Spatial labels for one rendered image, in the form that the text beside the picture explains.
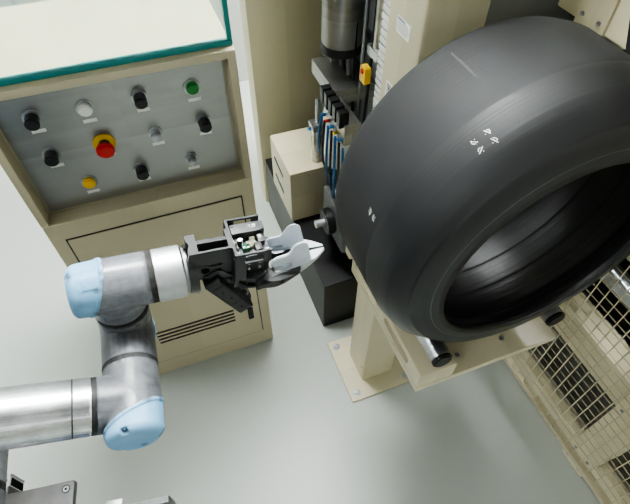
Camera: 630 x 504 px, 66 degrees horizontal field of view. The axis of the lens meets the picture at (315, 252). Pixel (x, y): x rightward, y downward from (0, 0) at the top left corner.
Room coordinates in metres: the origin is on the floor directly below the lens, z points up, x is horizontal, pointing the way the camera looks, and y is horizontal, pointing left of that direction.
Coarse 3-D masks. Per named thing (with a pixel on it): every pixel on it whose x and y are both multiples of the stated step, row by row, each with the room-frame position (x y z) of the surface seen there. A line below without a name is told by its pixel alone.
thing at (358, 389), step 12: (348, 336) 1.02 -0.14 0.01; (336, 348) 0.96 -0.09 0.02; (348, 348) 0.96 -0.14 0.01; (336, 360) 0.91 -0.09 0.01; (348, 360) 0.91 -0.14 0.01; (396, 360) 0.91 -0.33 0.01; (348, 372) 0.85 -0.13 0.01; (384, 372) 0.85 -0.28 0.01; (396, 372) 0.85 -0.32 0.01; (348, 384) 0.80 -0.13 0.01; (360, 384) 0.80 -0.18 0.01; (372, 384) 0.80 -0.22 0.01; (384, 384) 0.80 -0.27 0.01; (396, 384) 0.80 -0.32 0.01; (360, 396) 0.76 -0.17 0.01
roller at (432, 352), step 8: (416, 336) 0.52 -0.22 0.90; (424, 344) 0.49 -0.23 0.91; (432, 344) 0.48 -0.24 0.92; (440, 344) 0.48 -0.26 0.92; (432, 352) 0.47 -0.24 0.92; (440, 352) 0.47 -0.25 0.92; (448, 352) 0.47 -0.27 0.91; (432, 360) 0.46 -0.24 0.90; (440, 360) 0.45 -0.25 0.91; (448, 360) 0.46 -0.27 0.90
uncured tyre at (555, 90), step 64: (448, 64) 0.66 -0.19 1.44; (512, 64) 0.62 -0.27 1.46; (576, 64) 0.60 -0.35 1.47; (384, 128) 0.62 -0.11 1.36; (448, 128) 0.55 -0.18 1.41; (512, 128) 0.51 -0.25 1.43; (576, 128) 0.51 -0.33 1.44; (384, 192) 0.53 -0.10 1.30; (448, 192) 0.47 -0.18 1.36; (512, 192) 0.46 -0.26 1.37; (576, 192) 0.76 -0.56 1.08; (384, 256) 0.47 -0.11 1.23; (448, 256) 0.43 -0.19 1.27; (512, 256) 0.70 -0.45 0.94; (576, 256) 0.65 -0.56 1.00; (448, 320) 0.46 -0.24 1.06; (512, 320) 0.51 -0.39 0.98
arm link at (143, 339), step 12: (144, 312) 0.37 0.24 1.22; (132, 324) 0.35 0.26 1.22; (144, 324) 0.37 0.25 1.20; (108, 336) 0.34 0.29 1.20; (120, 336) 0.34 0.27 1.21; (132, 336) 0.34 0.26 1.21; (144, 336) 0.35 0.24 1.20; (108, 348) 0.32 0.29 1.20; (120, 348) 0.32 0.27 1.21; (132, 348) 0.32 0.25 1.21; (144, 348) 0.33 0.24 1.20
